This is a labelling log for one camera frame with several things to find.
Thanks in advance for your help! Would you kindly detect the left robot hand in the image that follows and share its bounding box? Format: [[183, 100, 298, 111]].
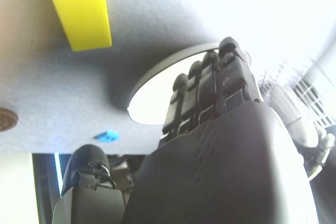
[[52, 37, 318, 224]]

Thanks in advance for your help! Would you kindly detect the white round plate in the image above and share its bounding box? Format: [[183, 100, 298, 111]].
[[127, 42, 221, 126]]

